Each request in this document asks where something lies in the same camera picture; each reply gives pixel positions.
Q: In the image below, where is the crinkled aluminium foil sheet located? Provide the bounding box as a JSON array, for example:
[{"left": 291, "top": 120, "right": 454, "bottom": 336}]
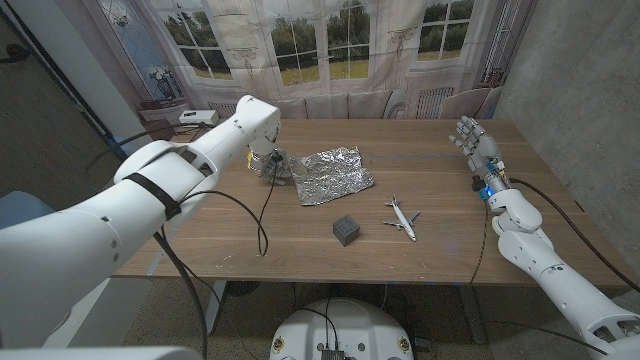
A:
[{"left": 288, "top": 146, "right": 375, "bottom": 207}]

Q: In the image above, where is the blue chair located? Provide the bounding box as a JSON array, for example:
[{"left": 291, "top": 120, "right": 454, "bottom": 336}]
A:
[{"left": 0, "top": 190, "right": 56, "bottom": 231}]

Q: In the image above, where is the dark table leg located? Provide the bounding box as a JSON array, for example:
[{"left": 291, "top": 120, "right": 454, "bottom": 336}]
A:
[{"left": 457, "top": 284, "right": 489, "bottom": 346}]

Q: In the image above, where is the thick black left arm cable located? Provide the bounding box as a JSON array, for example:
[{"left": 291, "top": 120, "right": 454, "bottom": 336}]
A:
[{"left": 152, "top": 227, "right": 210, "bottom": 360}]

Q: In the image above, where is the black floor cable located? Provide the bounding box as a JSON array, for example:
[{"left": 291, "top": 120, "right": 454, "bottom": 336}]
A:
[{"left": 482, "top": 319, "right": 609, "bottom": 357}]

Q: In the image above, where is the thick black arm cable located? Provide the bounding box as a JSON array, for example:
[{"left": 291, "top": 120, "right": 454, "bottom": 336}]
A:
[
  {"left": 152, "top": 227, "right": 210, "bottom": 360},
  {"left": 508, "top": 177, "right": 640, "bottom": 295}
]

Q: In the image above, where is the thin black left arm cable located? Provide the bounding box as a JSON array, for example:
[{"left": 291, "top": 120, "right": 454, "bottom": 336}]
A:
[{"left": 177, "top": 149, "right": 281, "bottom": 257}]

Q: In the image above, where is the black coiled cable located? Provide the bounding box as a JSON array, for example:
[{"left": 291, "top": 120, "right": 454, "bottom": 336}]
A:
[{"left": 0, "top": 43, "right": 31, "bottom": 65}]

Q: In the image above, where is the white power box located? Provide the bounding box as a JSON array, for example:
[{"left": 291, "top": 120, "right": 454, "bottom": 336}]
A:
[{"left": 178, "top": 109, "right": 220, "bottom": 127}]

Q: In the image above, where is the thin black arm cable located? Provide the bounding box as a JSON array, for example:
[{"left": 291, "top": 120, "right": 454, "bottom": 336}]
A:
[
  {"left": 469, "top": 199, "right": 490, "bottom": 286},
  {"left": 177, "top": 149, "right": 281, "bottom": 257}
]

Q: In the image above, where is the printed window scene backdrop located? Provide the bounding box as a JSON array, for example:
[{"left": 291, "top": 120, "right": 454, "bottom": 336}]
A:
[{"left": 55, "top": 0, "right": 540, "bottom": 141}]

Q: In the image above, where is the dark grey cube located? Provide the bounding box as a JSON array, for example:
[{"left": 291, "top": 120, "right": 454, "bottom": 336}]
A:
[{"left": 332, "top": 214, "right": 361, "bottom": 247}]

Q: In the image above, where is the white toy aeroplane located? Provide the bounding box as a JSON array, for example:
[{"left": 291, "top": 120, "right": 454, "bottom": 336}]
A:
[{"left": 382, "top": 194, "right": 421, "bottom": 243}]

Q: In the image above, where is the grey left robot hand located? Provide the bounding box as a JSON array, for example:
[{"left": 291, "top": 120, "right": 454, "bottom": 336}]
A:
[{"left": 248, "top": 144, "right": 294, "bottom": 187}]

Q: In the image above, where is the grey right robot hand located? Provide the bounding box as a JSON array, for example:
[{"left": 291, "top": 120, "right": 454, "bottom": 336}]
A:
[{"left": 448, "top": 115, "right": 507, "bottom": 184}]

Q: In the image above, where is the white robot torso base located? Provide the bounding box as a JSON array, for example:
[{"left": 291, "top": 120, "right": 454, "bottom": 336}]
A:
[{"left": 269, "top": 298, "right": 415, "bottom": 360}]

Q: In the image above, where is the white table leg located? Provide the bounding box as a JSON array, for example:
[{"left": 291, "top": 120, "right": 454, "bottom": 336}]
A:
[{"left": 204, "top": 279, "right": 229, "bottom": 337}]

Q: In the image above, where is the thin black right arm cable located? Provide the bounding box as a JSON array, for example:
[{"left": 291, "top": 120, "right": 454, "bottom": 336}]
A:
[{"left": 469, "top": 199, "right": 490, "bottom": 286}]

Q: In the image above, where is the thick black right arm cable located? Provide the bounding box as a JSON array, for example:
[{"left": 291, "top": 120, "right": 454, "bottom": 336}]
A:
[{"left": 508, "top": 177, "right": 640, "bottom": 295}]

